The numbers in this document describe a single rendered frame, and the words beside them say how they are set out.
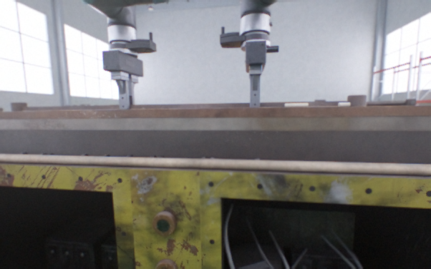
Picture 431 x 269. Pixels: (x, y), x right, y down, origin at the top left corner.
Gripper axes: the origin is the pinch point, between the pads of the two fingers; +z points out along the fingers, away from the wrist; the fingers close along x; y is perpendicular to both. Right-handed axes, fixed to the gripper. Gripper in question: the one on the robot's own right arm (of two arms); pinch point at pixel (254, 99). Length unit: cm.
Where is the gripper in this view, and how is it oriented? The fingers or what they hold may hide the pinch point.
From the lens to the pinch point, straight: 58.7
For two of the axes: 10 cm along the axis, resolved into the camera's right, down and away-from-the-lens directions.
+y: 9.9, 0.1, -1.6
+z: 0.1, 9.9, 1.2
